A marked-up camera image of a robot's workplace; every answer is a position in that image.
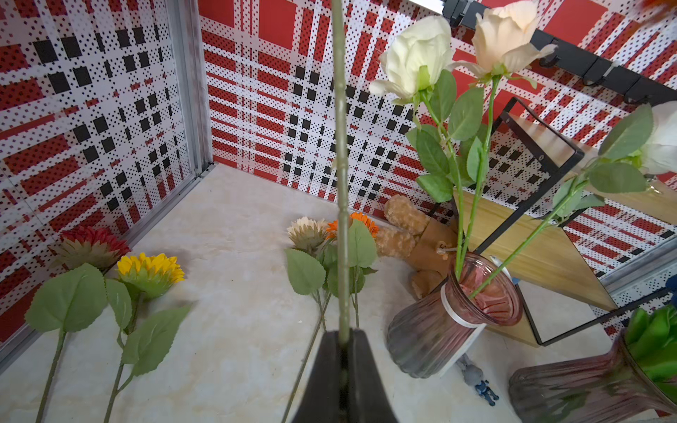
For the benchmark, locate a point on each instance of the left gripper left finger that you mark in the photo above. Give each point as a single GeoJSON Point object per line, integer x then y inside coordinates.
{"type": "Point", "coordinates": [321, 401]}

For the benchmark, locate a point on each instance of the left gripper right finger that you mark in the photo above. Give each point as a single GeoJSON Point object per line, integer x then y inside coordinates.
{"type": "Point", "coordinates": [364, 396]}

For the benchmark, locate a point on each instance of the pink glass vase with ribbon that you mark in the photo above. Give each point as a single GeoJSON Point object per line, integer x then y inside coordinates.
{"type": "Point", "coordinates": [427, 337]}

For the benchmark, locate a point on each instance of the beige daisy flower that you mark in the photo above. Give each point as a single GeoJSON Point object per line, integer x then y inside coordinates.
{"type": "Point", "coordinates": [306, 275]}
{"type": "Point", "coordinates": [342, 162]}

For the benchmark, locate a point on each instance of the dark pink ribbed vase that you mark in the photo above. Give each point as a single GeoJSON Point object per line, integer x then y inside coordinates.
{"type": "Point", "coordinates": [609, 387]}

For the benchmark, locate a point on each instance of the pale green rose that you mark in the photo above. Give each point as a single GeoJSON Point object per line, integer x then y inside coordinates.
{"type": "Point", "coordinates": [417, 69]}

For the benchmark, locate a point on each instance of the white rose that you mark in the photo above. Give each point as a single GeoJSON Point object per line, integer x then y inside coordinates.
{"type": "Point", "coordinates": [643, 144]}

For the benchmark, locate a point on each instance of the cream rose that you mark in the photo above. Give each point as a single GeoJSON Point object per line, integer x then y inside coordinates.
{"type": "Point", "coordinates": [502, 43]}

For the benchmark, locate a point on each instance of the small grey toy figure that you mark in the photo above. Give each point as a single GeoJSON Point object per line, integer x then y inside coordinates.
{"type": "Point", "coordinates": [474, 377]}

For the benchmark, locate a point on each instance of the brown teddy bear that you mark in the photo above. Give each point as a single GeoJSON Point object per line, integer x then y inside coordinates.
{"type": "Point", "coordinates": [419, 240]}

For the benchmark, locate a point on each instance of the small yellow daisy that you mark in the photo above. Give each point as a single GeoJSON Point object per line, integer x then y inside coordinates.
{"type": "Point", "coordinates": [144, 345]}

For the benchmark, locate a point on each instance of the red daisy flower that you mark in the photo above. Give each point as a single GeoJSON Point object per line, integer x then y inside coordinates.
{"type": "Point", "coordinates": [72, 301]}

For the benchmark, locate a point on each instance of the wooden shelf black frame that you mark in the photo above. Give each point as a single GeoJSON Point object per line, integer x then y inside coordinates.
{"type": "Point", "coordinates": [564, 274]}

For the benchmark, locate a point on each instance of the black hook rail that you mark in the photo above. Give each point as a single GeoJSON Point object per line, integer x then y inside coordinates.
{"type": "Point", "coordinates": [628, 47]}

